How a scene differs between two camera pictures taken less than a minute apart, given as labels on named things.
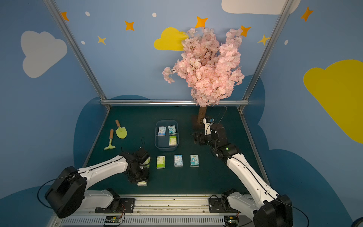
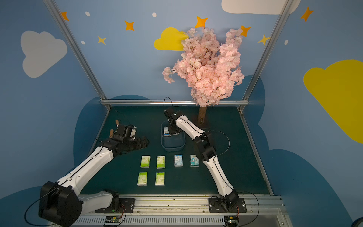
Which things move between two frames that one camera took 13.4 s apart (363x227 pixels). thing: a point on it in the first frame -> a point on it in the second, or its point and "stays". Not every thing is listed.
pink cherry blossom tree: x=211 y=69 stays
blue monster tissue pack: x=194 y=160 stays
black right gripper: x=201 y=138 -> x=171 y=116
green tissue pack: x=160 y=162 stays
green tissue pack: x=147 y=161 stays
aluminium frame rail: x=168 y=102 stays
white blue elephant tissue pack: x=178 y=160 stays
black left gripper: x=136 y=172 -> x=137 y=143
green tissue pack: x=172 y=140 -> x=159 y=179
